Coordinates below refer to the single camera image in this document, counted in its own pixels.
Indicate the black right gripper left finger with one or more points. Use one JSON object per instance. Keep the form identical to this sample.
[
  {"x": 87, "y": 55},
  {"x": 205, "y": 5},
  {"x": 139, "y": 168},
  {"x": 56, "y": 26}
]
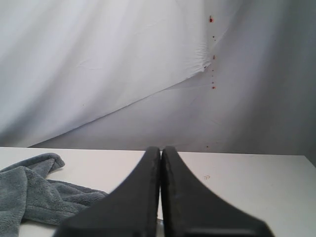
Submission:
[{"x": 131, "y": 210}]

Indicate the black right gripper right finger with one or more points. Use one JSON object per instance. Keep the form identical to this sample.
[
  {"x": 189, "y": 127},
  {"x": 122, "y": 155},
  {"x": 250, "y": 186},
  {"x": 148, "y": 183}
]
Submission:
[{"x": 190, "y": 209}]

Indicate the grey fleece towel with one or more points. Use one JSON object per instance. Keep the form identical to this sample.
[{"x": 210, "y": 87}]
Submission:
[{"x": 27, "y": 193}]

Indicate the white backdrop sheet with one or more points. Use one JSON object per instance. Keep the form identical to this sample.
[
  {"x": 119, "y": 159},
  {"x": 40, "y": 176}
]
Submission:
[{"x": 200, "y": 75}]

